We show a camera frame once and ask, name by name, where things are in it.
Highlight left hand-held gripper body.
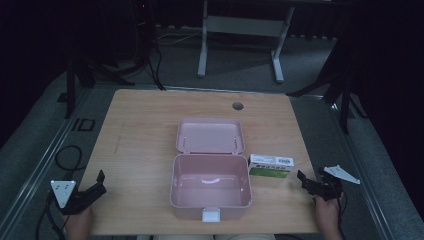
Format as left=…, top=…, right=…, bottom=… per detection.
left=50, top=180, right=101, bottom=216

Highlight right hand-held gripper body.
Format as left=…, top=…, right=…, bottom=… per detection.
left=313, top=164, right=361, bottom=203

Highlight white and green medicine box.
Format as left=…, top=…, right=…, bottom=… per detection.
left=247, top=153, right=295, bottom=180

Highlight pink plastic storage box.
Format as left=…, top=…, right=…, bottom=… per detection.
left=169, top=117, right=254, bottom=223

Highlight person's left hand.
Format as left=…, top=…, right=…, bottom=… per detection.
left=64, top=206, right=95, bottom=240

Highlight person's right hand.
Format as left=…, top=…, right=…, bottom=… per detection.
left=314, top=194, right=345, bottom=240

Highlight black stand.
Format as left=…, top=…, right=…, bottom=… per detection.
left=285, top=33, right=369, bottom=135
left=63, top=56, right=136, bottom=120

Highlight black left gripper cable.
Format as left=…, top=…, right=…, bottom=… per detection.
left=35, top=192, right=69, bottom=240

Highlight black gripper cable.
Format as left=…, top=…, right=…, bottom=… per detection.
left=335, top=190, right=348, bottom=240
left=35, top=192, right=69, bottom=240

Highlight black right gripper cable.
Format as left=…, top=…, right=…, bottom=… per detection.
left=335, top=190, right=348, bottom=240

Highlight black looped floor cable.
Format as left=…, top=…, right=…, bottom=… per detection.
left=54, top=145, right=86, bottom=181

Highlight black hanging cables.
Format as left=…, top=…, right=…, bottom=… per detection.
left=132, top=0, right=167, bottom=92

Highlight white floor cable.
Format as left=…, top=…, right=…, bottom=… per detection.
left=155, top=30, right=203, bottom=46

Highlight white metal desk frame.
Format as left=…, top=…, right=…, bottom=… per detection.
left=196, top=0, right=296, bottom=84

